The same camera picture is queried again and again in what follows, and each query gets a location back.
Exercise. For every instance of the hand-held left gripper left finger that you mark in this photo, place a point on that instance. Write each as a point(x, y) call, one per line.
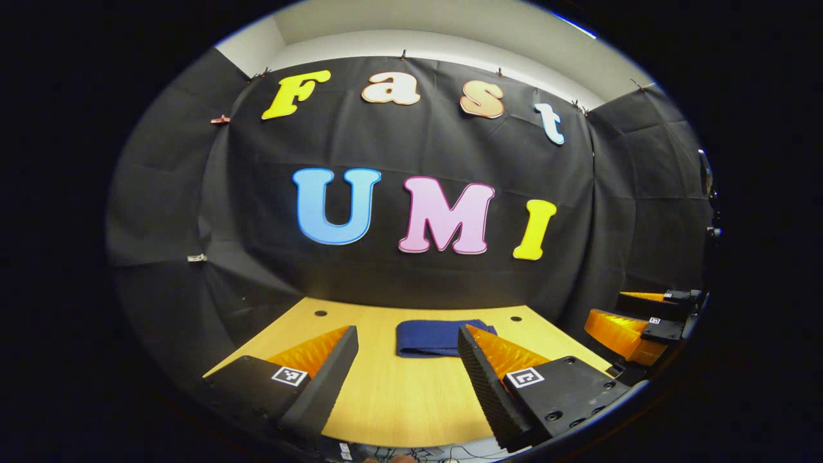
point(334, 379)

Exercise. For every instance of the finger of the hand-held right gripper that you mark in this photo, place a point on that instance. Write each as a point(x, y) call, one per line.
point(643, 305)
point(617, 334)

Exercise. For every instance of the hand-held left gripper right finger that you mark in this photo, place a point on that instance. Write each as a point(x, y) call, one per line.
point(482, 392)

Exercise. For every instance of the blue jeans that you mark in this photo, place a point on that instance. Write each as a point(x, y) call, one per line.
point(431, 337)

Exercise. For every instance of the black backdrop cloth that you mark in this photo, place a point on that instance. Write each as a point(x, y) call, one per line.
point(386, 141)

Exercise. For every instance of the pink cloth clip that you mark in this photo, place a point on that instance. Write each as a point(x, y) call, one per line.
point(220, 119)

